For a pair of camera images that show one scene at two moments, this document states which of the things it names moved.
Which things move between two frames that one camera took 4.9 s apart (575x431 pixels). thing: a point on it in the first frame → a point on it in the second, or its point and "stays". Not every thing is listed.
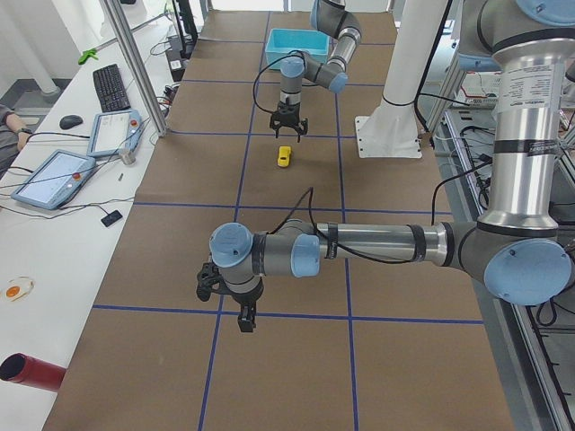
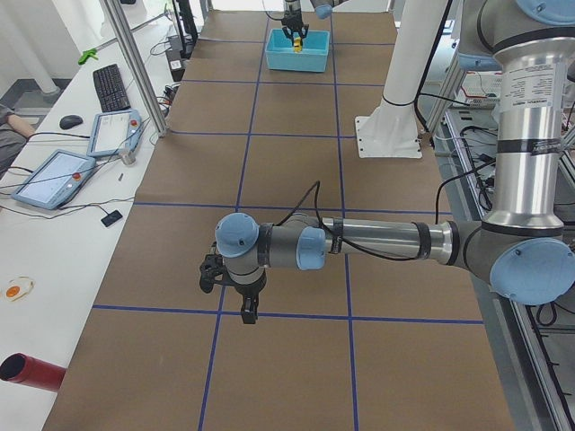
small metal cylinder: x=128 y=157 stays
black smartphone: x=110 y=218 stays
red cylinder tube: x=32 y=371 stays
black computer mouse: x=70 y=121 stays
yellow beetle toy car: x=284 y=155 → x=297 y=48
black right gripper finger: x=277 y=128 → x=287 y=33
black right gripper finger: x=301 y=131 → x=304 y=31
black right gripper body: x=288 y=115 → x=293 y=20
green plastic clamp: x=86 y=54 stays
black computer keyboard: x=110 y=89 stays
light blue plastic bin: x=279 y=42 stays
